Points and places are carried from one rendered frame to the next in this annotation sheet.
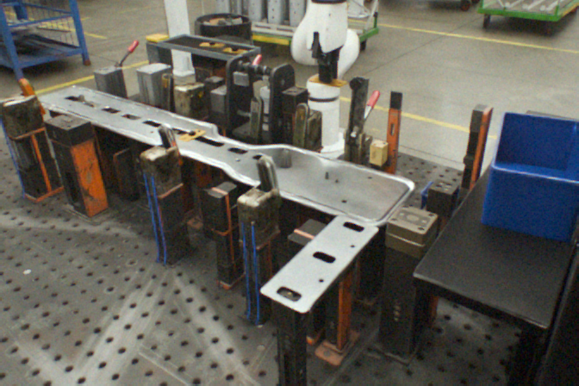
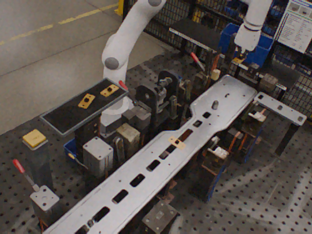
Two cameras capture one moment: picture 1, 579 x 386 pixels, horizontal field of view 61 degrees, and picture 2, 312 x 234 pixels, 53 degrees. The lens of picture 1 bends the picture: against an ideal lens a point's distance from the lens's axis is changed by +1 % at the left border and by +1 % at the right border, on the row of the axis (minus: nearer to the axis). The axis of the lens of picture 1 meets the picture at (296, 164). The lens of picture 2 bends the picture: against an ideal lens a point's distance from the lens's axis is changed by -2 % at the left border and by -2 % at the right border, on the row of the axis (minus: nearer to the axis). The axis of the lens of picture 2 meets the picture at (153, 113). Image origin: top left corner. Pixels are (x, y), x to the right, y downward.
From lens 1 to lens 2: 2.01 m
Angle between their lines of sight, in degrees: 73
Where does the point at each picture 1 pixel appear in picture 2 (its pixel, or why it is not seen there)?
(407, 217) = (270, 79)
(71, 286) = not seen: outside the picture
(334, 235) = (267, 102)
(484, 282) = (289, 77)
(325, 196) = (241, 100)
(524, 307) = (296, 74)
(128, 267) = (211, 216)
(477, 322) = not seen: hidden behind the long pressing
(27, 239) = not seen: outside the picture
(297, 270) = (289, 115)
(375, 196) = (238, 86)
